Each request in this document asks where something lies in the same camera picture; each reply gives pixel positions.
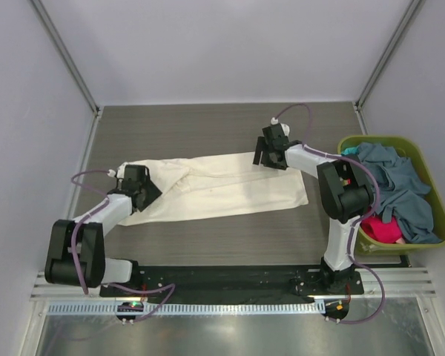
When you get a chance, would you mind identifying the cream white t shirt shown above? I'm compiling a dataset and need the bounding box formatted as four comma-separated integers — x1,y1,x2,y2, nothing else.
120,152,309,226

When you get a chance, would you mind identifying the olive green plastic bin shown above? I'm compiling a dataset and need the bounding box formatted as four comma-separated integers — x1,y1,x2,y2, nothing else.
337,135,445,255

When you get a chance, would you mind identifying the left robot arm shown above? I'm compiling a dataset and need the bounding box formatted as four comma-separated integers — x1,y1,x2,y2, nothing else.
44,163,162,297

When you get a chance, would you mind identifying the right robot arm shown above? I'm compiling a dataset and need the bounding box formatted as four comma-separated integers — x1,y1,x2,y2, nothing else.
253,119,375,294

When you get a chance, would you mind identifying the teal t shirt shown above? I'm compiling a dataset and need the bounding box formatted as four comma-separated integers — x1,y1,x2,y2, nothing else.
340,147,358,156

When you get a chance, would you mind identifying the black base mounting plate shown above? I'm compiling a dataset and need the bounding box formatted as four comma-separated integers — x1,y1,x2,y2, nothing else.
98,265,365,303

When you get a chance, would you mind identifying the red t shirt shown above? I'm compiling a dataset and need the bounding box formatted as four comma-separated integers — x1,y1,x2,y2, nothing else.
360,216,403,244

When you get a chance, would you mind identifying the grey blue t shirt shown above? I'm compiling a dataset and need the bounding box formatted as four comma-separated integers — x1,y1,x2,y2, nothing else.
357,142,441,244

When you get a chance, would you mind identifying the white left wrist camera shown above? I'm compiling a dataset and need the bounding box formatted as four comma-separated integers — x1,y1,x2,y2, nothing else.
107,162,128,179

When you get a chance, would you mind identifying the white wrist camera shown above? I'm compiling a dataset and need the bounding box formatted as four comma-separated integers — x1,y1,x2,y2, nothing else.
271,117,290,136
107,162,128,179

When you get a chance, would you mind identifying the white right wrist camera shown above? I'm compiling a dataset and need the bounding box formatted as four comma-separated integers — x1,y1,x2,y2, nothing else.
271,117,290,136

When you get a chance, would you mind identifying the white slotted cable duct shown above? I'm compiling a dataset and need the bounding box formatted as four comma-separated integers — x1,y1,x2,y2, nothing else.
47,300,326,317

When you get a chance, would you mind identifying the left aluminium corner post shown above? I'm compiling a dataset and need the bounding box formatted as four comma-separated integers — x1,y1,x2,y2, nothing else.
28,0,99,116

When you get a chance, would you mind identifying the aluminium corner post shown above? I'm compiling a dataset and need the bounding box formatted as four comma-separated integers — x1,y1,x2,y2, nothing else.
28,0,99,116
354,0,427,112

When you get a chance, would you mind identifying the aluminium frame rail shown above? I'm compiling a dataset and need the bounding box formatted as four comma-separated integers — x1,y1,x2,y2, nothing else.
30,266,436,301

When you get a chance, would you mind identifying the right aluminium corner post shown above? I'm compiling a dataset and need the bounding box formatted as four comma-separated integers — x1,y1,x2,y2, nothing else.
354,0,427,112

